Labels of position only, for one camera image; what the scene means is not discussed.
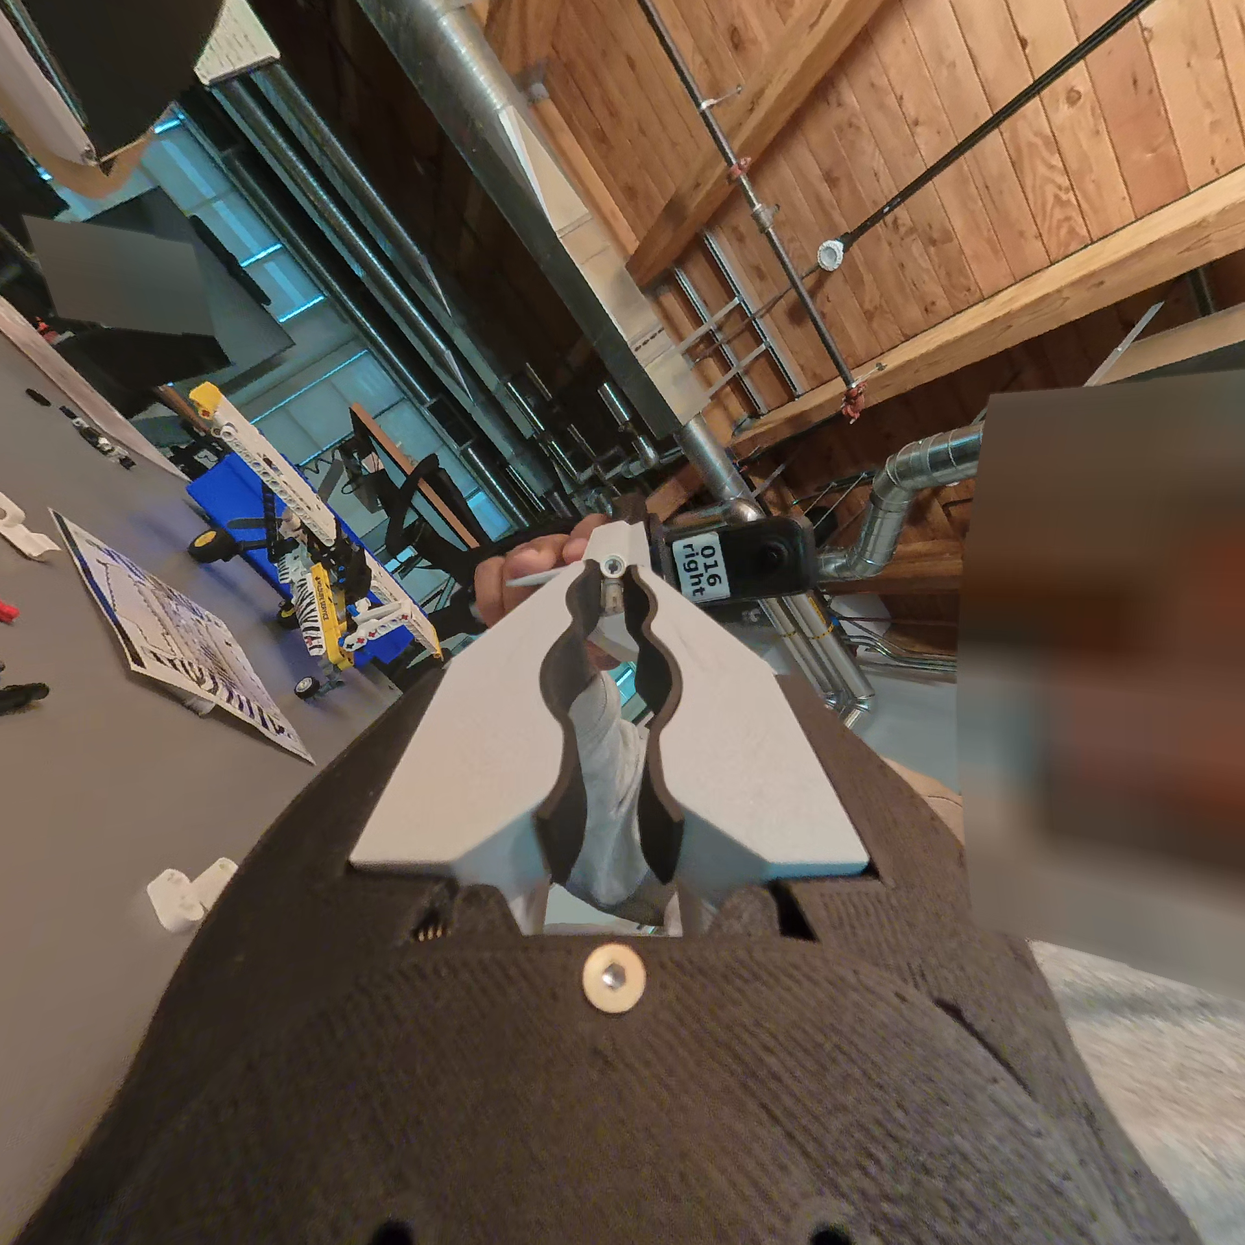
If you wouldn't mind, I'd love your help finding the blue plastic bin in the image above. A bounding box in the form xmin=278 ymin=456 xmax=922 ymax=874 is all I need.
xmin=186 ymin=455 xmax=415 ymax=673

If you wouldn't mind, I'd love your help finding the black ceiling rod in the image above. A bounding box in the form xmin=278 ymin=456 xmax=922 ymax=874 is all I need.
xmin=845 ymin=0 xmax=1164 ymax=246

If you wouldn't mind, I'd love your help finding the yellow white lego crane model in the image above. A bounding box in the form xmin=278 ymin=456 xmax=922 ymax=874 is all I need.
xmin=187 ymin=381 xmax=447 ymax=693

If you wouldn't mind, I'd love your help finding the person's grey hoodie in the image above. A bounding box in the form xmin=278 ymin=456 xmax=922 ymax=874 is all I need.
xmin=1029 ymin=938 xmax=1245 ymax=1245

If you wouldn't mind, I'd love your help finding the white lego panel piece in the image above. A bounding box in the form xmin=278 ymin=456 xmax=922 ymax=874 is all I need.
xmin=0 ymin=490 xmax=63 ymax=563

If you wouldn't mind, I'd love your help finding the silver round pipe duct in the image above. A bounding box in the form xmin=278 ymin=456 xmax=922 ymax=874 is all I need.
xmin=681 ymin=418 xmax=878 ymax=722

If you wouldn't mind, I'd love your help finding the black office chair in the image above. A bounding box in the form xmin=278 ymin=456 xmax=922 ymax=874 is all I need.
xmin=384 ymin=455 xmax=507 ymax=585

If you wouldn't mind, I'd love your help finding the white lego bracket piece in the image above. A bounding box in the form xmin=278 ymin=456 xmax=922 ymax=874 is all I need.
xmin=146 ymin=855 xmax=241 ymax=937

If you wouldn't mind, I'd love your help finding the white printed sign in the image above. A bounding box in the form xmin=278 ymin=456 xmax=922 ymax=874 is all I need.
xmin=195 ymin=0 xmax=284 ymax=87

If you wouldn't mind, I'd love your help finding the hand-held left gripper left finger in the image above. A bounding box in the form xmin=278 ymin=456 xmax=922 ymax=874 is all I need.
xmin=347 ymin=562 xmax=598 ymax=937

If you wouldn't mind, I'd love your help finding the person's right forearm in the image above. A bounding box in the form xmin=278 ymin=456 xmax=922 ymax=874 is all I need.
xmin=565 ymin=671 xmax=682 ymax=925

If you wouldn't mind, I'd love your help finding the person's right hand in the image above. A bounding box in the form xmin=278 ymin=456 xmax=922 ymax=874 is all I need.
xmin=472 ymin=513 xmax=611 ymax=630

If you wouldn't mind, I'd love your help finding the striped sticker sheet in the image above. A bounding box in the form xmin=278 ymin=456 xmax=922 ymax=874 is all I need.
xmin=51 ymin=508 xmax=318 ymax=765

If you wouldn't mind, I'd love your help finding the spiral metal duct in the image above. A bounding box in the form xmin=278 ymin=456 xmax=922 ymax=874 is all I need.
xmin=817 ymin=425 xmax=986 ymax=585

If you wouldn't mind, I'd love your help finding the metal sprinkler pipe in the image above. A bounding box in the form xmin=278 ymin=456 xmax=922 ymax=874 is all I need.
xmin=638 ymin=0 xmax=882 ymax=421

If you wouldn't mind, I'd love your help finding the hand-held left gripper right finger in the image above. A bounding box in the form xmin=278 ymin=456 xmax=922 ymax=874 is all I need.
xmin=621 ymin=565 xmax=872 ymax=937

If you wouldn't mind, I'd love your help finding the wooden top standing desk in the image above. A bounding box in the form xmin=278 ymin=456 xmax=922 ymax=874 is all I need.
xmin=349 ymin=403 xmax=484 ymax=550

